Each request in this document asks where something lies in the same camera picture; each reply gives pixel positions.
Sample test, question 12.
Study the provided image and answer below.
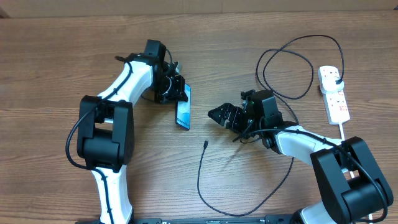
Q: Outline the Samsung Galaxy smartphone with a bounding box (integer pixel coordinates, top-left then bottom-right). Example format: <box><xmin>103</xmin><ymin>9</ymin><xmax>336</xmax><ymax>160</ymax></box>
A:
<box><xmin>175</xmin><ymin>84</ymin><xmax>192</xmax><ymax>130</ymax></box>

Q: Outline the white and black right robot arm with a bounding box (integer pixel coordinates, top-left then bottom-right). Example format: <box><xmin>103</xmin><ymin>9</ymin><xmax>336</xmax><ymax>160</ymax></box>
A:
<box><xmin>208</xmin><ymin>90</ymin><xmax>394</xmax><ymax>223</ymax></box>

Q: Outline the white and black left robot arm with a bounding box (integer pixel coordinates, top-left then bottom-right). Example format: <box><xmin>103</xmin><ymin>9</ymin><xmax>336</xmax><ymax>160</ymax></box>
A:
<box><xmin>65</xmin><ymin>39</ymin><xmax>192</xmax><ymax>223</ymax></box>

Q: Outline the white power strip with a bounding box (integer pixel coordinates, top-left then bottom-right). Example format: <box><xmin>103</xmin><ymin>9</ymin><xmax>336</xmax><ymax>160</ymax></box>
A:
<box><xmin>317</xmin><ymin>65</ymin><xmax>351</xmax><ymax>126</ymax></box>

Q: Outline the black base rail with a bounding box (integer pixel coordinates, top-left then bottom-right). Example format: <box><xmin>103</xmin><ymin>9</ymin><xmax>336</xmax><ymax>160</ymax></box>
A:
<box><xmin>127</xmin><ymin>214</ymin><xmax>293</xmax><ymax>224</ymax></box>

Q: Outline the white power strip cord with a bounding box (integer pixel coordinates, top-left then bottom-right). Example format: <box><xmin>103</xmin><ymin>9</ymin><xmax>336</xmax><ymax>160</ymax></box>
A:
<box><xmin>338</xmin><ymin>123</ymin><xmax>374</xmax><ymax>224</ymax></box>

